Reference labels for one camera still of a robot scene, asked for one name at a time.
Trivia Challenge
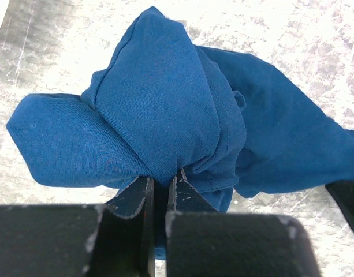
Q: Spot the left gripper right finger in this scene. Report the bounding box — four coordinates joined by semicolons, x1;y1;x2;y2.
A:
165;169;217;219

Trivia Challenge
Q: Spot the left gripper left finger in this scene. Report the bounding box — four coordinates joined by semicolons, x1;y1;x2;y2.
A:
90;177;155;276

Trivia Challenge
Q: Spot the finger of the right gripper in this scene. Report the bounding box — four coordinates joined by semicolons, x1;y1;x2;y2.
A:
325;181;354;232

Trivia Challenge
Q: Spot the blue t shirt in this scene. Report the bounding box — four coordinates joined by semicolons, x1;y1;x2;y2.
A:
6;5;354;260

